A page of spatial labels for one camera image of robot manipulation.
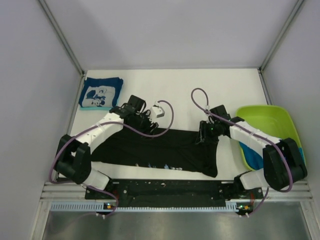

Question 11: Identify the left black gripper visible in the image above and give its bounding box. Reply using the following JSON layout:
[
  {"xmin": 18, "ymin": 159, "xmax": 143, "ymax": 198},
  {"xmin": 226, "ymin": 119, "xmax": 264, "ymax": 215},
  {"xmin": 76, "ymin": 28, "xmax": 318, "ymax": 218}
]
[{"xmin": 132, "ymin": 110, "xmax": 159, "ymax": 140}]

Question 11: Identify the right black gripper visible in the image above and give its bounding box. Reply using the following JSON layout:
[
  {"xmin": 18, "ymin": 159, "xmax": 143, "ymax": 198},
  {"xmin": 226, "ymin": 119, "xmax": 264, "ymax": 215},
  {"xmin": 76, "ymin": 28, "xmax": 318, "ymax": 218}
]
[{"xmin": 195, "ymin": 120, "xmax": 221, "ymax": 145}]

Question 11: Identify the black t-shirt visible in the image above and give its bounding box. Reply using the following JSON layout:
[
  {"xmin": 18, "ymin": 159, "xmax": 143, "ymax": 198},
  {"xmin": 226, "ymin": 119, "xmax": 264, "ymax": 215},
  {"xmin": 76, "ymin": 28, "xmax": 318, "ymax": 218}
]
[{"xmin": 91, "ymin": 128, "xmax": 219, "ymax": 178}]

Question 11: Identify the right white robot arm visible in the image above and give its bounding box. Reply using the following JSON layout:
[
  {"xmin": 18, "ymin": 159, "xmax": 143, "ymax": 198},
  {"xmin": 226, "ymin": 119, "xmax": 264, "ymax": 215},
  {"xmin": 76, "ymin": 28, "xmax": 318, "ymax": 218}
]
[{"xmin": 196, "ymin": 104, "xmax": 308, "ymax": 198}]

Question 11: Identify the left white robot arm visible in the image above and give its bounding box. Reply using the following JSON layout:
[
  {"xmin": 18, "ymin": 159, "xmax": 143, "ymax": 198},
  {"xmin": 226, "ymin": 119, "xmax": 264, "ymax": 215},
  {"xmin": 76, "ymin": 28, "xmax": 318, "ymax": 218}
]
[{"xmin": 54, "ymin": 95, "xmax": 165, "ymax": 199}]

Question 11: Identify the folded navy printed t-shirt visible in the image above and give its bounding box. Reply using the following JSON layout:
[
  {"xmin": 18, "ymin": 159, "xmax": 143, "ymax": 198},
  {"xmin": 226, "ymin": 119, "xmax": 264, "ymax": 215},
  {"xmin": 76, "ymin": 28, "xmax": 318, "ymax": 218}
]
[{"xmin": 78, "ymin": 77, "xmax": 124, "ymax": 109}]

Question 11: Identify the blue crumpled t-shirt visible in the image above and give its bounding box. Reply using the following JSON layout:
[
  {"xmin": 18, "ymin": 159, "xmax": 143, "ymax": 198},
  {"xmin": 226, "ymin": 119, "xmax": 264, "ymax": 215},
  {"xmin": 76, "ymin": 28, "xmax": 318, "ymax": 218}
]
[{"xmin": 239, "ymin": 142, "xmax": 307, "ymax": 171}]

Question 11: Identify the folded turquoise t-shirt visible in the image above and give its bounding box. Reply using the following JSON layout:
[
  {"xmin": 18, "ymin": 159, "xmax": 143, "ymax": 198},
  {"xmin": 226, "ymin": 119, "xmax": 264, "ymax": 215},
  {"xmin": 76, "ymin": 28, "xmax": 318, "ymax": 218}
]
[{"xmin": 79, "ymin": 106, "xmax": 111, "ymax": 111}]

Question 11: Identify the green plastic basin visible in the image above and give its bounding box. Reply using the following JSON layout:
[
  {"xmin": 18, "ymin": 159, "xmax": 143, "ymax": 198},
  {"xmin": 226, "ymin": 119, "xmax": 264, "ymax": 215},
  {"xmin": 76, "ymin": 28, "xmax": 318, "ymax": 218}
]
[{"xmin": 235, "ymin": 105, "xmax": 305, "ymax": 170}]

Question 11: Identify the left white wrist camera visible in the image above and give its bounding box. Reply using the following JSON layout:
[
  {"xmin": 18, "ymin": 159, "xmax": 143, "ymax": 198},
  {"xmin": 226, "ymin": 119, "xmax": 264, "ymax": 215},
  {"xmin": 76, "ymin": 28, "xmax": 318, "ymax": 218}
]
[{"xmin": 149, "ymin": 101, "xmax": 165, "ymax": 122}]

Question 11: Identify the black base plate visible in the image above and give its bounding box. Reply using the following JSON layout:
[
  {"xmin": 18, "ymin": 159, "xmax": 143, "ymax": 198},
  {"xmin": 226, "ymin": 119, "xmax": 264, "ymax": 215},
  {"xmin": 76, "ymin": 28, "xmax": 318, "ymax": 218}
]
[{"xmin": 84, "ymin": 178, "xmax": 265, "ymax": 208}]

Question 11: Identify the right aluminium corner post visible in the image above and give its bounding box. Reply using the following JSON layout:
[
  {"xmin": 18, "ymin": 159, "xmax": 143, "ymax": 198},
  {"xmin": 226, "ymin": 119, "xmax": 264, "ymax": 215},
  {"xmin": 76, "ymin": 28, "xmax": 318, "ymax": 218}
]
[{"xmin": 258, "ymin": 0, "xmax": 306, "ymax": 75}]

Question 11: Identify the aluminium corner post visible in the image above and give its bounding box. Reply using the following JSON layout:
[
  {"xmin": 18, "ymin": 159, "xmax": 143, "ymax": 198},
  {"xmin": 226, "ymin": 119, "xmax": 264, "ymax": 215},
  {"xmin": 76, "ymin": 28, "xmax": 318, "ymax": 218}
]
[
  {"xmin": 258, "ymin": 0, "xmax": 306, "ymax": 75},
  {"xmin": 36, "ymin": 0, "xmax": 85, "ymax": 76}
]

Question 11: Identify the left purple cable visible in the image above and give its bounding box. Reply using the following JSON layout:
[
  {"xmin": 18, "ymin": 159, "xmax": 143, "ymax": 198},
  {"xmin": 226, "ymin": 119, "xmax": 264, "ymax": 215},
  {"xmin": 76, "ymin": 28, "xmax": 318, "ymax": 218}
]
[{"xmin": 50, "ymin": 99, "xmax": 175, "ymax": 218}]

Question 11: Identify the aluminium frame rail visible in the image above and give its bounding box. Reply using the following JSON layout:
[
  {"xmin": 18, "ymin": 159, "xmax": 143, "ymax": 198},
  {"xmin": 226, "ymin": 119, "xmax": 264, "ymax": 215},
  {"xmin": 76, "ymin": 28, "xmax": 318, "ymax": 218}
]
[{"xmin": 40, "ymin": 180, "xmax": 313, "ymax": 202}]

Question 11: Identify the grey slotted cable duct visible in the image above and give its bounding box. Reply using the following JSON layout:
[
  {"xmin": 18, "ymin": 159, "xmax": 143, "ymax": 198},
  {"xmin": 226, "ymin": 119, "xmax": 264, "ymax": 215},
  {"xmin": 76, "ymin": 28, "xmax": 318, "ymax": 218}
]
[{"xmin": 50, "ymin": 201, "xmax": 252, "ymax": 211}]

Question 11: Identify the left aluminium corner post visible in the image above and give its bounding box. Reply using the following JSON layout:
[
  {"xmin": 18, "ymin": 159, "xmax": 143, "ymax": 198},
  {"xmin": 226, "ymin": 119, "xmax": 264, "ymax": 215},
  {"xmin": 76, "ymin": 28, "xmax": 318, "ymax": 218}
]
[{"xmin": 36, "ymin": 0, "xmax": 85, "ymax": 76}]

